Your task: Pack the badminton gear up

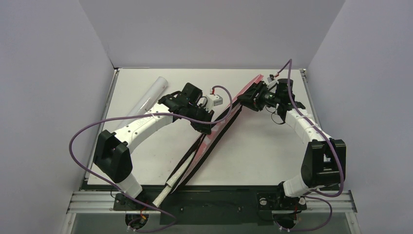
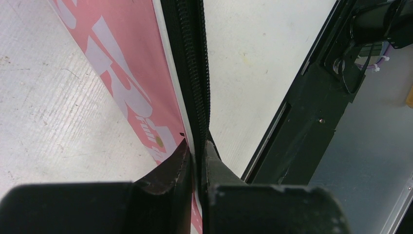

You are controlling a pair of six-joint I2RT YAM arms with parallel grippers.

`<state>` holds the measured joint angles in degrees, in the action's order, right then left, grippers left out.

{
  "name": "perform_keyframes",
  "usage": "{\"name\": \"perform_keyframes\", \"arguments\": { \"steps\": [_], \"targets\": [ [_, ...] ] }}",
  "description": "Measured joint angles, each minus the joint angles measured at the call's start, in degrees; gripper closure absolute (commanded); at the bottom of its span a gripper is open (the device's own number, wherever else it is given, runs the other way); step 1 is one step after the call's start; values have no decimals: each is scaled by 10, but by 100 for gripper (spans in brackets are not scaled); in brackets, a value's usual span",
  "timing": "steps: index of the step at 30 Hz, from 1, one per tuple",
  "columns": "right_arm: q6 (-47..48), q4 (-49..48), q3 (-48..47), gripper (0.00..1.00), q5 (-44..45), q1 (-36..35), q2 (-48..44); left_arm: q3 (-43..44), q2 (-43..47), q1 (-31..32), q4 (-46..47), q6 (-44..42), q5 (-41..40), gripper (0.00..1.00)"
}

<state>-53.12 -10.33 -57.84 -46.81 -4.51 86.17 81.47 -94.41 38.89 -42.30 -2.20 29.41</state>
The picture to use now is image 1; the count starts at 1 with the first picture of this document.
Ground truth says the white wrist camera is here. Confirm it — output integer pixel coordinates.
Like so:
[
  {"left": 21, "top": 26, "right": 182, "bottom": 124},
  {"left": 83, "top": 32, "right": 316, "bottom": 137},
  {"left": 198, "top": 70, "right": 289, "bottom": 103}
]
[
  {"left": 267, "top": 74, "right": 279, "bottom": 89},
  {"left": 205, "top": 94, "right": 223, "bottom": 110}
]

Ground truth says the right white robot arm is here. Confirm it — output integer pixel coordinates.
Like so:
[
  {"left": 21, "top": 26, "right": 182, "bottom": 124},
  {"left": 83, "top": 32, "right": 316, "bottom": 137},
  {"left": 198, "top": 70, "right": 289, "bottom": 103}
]
[{"left": 237, "top": 78, "right": 346, "bottom": 209}]

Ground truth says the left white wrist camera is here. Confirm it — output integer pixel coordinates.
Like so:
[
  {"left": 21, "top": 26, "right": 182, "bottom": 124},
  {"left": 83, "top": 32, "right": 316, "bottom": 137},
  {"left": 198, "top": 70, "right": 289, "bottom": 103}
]
[{"left": 205, "top": 94, "right": 223, "bottom": 110}]

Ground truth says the white shuttlecock tube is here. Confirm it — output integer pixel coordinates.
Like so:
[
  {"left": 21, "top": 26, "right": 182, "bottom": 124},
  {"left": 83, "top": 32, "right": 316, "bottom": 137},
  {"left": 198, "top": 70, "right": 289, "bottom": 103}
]
[{"left": 126, "top": 77, "right": 169, "bottom": 117}]

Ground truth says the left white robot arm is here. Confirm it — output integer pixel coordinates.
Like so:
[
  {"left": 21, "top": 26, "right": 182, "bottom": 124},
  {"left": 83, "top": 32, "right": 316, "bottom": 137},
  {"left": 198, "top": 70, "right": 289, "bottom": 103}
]
[{"left": 94, "top": 83, "right": 223, "bottom": 210}]

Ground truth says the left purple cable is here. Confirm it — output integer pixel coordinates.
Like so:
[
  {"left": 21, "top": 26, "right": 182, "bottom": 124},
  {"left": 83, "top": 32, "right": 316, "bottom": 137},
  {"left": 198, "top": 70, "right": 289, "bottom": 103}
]
[{"left": 69, "top": 85, "right": 234, "bottom": 233}]

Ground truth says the aluminium frame rail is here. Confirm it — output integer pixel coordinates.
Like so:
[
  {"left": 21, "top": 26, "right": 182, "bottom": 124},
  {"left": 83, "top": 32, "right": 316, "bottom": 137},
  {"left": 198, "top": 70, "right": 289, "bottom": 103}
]
[{"left": 67, "top": 191, "right": 357, "bottom": 214}]

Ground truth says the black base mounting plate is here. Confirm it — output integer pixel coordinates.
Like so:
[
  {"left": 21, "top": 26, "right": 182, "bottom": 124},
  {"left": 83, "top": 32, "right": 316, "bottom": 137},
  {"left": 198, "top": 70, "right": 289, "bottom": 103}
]
[{"left": 80, "top": 180, "right": 339, "bottom": 227}]

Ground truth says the purple cable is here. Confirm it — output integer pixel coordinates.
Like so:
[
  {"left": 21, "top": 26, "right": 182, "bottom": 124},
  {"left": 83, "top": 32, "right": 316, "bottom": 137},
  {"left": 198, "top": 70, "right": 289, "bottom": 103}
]
[
  {"left": 276, "top": 58, "right": 345, "bottom": 233},
  {"left": 69, "top": 85, "right": 234, "bottom": 233}
]

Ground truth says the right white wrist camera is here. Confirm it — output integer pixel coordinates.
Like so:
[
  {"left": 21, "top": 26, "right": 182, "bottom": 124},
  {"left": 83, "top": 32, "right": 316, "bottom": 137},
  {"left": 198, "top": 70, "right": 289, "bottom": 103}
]
[{"left": 267, "top": 74, "right": 279, "bottom": 89}]

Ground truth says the pink racket cover bag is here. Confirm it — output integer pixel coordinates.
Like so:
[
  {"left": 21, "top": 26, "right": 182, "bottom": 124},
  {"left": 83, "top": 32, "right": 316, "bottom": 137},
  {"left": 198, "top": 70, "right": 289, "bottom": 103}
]
[{"left": 169, "top": 74, "right": 263, "bottom": 193}]

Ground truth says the pink badminton racket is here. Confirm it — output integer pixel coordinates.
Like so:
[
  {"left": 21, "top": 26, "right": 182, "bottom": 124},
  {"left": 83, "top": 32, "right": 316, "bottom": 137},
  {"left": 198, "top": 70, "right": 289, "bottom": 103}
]
[{"left": 153, "top": 152, "right": 196, "bottom": 208}]

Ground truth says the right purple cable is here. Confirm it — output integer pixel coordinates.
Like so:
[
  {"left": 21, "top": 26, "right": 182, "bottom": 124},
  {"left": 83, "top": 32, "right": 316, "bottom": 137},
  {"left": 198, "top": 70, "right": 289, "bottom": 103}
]
[{"left": 276, "top": 58, "right": 345, "bottom": 233}]

